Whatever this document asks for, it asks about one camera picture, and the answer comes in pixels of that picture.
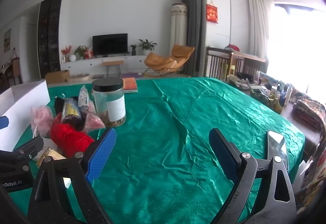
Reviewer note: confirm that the cardboard box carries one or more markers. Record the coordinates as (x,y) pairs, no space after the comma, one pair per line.
(57,76)

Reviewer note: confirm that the framed painting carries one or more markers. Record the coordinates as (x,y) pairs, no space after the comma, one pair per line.
(7,40)

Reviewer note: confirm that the clear patterned plastic packet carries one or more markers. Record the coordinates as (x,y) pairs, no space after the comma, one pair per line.
(83,98)

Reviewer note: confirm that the white television cabinet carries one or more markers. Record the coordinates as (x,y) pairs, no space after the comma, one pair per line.
(135,63)

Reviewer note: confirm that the smartphone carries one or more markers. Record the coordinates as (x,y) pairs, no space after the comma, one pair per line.
(277,147)

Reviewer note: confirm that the patterned sofa cover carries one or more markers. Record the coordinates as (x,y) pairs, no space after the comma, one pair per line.
(310,112)

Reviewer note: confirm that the orange lounge chair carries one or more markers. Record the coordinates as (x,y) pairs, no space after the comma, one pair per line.
(165,61)

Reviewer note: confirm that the television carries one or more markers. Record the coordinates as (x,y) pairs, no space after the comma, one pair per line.
(110,44)

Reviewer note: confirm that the small wooden stool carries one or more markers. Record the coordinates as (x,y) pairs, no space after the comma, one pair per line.
(112,63)

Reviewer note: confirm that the green satin tablecloth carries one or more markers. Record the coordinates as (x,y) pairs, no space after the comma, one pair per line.
(165,124)

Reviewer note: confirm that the pink strip packet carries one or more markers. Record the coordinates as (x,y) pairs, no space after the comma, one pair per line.
(94,119)

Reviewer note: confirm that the white round vase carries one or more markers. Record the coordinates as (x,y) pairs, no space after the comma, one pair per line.
(72,58)

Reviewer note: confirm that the clear jar with black lid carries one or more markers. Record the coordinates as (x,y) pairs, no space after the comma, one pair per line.
(109,104)

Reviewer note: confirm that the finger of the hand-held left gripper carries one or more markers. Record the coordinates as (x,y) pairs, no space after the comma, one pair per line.
(3,122)
(25,151)

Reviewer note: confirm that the red yarn ball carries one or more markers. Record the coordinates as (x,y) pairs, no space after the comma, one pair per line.
(68,138)

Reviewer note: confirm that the covered standing air conditioner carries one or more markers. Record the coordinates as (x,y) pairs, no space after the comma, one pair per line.
(178,27)

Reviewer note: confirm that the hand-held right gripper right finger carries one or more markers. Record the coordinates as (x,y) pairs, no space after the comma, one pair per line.
(224,155)

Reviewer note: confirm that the large potted plant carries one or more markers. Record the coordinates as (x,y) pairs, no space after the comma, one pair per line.
(147,45)

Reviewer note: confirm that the grey curtain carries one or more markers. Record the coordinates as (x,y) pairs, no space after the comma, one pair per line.
(194,22)

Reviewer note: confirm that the red flower bouquet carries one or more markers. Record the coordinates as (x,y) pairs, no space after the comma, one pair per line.
(66,50)

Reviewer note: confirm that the small potted plant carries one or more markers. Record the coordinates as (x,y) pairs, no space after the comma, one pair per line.
(133,48)

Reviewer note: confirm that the wooden dining chair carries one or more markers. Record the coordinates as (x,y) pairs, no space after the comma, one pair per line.
(15,71)

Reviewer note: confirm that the gold foil packet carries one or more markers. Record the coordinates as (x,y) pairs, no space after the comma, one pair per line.
(52,157)

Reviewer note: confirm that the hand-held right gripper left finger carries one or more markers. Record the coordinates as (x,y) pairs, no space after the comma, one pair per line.
(101,152)

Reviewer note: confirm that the dark display cabinet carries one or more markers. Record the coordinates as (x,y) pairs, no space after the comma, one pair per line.
(49,35)

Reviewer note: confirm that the orange book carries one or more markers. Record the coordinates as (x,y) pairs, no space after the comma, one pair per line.
(130,85)

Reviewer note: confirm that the red gift bag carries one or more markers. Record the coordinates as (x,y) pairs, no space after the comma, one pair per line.
(88,53)

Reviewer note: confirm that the purple floor mat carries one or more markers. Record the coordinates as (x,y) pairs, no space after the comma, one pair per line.
(131,75)

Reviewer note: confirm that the white curtain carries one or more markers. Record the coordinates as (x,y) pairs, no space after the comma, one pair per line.
(259,22)

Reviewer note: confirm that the leafy green plant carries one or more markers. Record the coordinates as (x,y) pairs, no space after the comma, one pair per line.
(80,51)

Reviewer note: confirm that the red wall hanging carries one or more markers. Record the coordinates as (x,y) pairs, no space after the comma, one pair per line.
(212,13)

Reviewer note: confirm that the row of small bottles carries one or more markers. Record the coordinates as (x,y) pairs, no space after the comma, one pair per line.
(285,94)

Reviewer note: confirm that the black roll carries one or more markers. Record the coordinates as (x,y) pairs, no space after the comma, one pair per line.
(71,114)

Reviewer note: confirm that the pink mesh pouch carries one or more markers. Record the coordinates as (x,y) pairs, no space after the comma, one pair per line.
(40,120)

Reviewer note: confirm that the round wooden board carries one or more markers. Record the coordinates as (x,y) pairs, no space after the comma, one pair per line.
(78,78)

